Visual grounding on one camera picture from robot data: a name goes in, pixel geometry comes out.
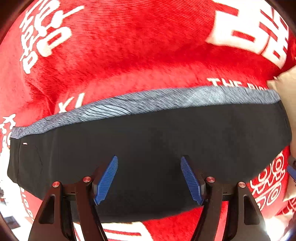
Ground black pants with floral trim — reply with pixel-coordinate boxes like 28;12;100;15
7;86;292;222

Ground red bedspread with white characters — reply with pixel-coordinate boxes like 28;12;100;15
1;1;295;240

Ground cream pillow on right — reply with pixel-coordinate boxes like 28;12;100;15
266;66;296;207

